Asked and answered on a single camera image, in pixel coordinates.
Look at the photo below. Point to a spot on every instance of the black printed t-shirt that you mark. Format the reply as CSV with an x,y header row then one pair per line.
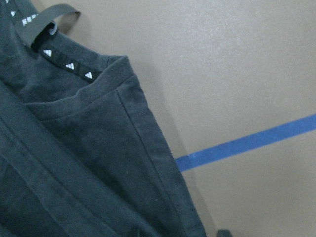
x,y
81,154

